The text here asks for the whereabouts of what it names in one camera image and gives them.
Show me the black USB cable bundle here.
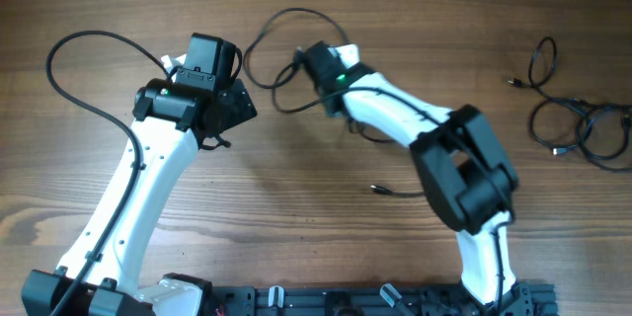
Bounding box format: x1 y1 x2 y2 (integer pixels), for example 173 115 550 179
242 7 426 199

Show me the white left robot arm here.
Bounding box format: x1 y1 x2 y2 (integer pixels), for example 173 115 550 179
21 33 257 315

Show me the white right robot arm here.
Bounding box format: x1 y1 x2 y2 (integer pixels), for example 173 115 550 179
300 41 518 312

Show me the black left camera cable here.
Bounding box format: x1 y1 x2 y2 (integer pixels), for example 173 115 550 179
44 30 172 316

